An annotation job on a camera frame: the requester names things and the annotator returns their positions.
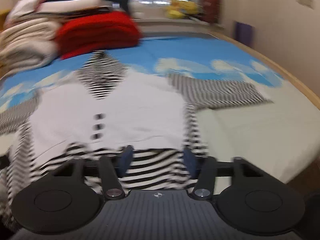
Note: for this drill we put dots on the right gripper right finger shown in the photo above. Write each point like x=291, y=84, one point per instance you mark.
x=204, y=170

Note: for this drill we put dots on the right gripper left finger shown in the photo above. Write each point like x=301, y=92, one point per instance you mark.
x=111, y=170

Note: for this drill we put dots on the black white striped shirt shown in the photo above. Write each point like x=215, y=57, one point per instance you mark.
x=103, y=107

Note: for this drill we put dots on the blue white patterned bedsheet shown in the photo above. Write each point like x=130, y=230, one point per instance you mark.
x=280, y=136

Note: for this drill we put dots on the red folded blanket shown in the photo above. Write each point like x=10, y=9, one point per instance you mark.
x=83, y=35

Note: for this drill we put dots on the cream folded quilt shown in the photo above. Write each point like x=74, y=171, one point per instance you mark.
x=29, y=45

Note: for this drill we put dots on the yellow plush toy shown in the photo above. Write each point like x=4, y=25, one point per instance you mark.
x=181, y=9

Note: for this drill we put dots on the dark red cushion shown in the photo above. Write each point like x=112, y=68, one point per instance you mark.
x=211, y=11

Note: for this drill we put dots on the white folded bedding stack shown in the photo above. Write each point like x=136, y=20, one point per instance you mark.
x=26, y=7

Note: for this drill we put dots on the purple board by wall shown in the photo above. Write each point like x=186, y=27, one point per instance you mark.
x=244, y=33

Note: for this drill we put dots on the wall socket plate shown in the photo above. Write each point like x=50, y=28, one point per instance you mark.
x=306, y=3

